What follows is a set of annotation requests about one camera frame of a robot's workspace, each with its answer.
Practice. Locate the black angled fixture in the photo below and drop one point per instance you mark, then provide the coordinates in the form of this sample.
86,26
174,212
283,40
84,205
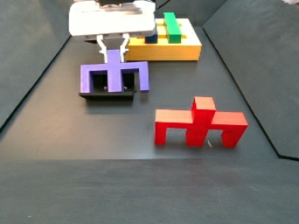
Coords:
99,88

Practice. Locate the green rectangular bar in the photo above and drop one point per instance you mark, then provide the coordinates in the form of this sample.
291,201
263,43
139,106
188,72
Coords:
172,28

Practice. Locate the red three-legged block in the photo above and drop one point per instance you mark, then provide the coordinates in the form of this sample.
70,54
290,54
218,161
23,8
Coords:
198,120

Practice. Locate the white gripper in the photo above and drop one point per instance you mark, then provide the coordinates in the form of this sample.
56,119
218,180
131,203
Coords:
94,19

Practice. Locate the yellow slotted board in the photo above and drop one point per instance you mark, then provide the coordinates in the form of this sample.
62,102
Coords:
163,51

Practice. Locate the purple three-legged block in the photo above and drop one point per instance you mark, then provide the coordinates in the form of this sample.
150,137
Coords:
114,69

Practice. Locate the blue rectangular bar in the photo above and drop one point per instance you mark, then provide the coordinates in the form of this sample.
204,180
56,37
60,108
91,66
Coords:
151,39

